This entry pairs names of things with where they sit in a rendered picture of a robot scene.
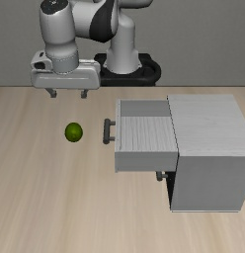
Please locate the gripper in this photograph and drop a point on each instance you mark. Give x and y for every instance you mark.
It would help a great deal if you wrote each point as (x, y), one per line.
(65, 79)

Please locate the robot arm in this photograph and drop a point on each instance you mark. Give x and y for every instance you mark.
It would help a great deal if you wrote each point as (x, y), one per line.
(121, 49)

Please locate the green lime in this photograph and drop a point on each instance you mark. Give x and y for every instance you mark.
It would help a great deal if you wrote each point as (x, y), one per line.
(73, 132)

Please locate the grey cabinet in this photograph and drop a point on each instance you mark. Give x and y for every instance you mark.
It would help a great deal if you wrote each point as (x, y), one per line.
(206, 151)

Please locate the open grey drawer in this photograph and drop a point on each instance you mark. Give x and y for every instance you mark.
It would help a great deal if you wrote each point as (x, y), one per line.
(144, 138)

